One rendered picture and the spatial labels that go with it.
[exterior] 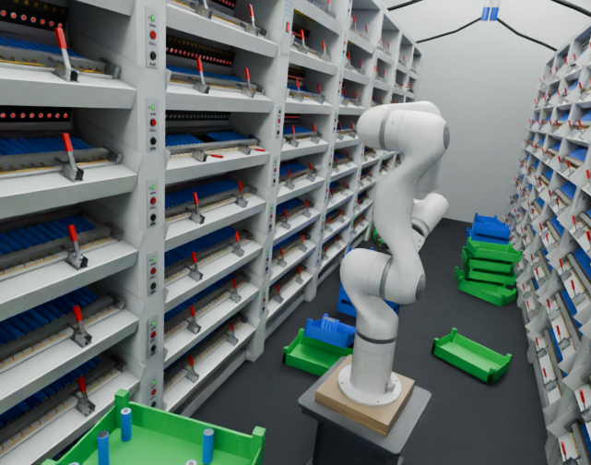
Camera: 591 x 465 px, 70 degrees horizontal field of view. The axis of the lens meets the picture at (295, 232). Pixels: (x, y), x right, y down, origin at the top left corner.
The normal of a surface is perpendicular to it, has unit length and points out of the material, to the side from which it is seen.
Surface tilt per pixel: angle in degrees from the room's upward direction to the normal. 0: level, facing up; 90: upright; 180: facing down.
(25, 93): 109
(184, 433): 90
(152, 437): 0
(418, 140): 96
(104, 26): 90
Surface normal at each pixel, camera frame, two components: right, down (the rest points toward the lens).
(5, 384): 0.39, -0.83
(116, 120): -0.39, 0.24
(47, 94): 0.84, 0.50
